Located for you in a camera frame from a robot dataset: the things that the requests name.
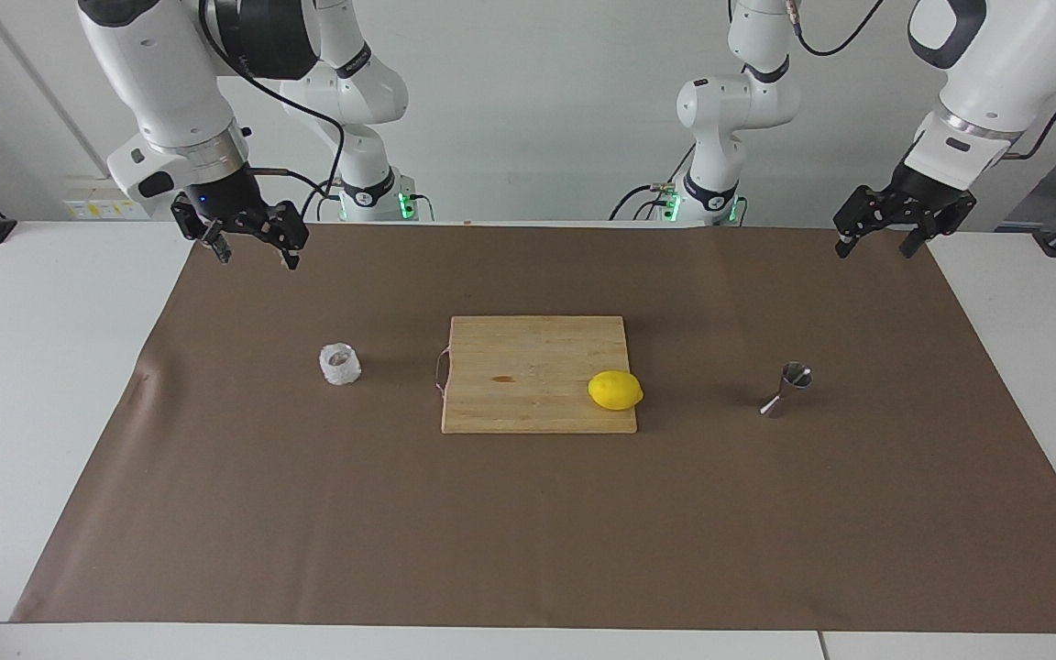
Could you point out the yellow lemon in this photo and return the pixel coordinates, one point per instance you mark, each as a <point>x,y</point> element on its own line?
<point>615,390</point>

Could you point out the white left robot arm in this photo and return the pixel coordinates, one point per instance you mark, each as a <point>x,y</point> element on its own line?
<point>995,92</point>

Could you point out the steel double jigger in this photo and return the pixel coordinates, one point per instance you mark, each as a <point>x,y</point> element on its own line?
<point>785,390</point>

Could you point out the brown paper table mat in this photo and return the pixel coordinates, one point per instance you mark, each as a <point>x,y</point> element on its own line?
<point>308,513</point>

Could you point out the wooden cutting board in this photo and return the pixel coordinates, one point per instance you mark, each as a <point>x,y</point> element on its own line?
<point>528,367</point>

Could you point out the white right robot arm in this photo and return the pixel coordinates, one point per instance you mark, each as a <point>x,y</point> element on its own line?
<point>161,82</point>

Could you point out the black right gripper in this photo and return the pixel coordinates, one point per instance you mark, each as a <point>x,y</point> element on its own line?
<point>235,206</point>

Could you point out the small clear glass cup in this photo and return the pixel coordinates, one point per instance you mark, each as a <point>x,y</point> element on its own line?
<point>340,367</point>

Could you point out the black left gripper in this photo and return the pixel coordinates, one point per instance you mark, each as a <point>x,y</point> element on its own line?
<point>913,202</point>

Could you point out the white wall socket box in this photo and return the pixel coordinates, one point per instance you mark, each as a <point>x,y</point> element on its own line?
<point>93,207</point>

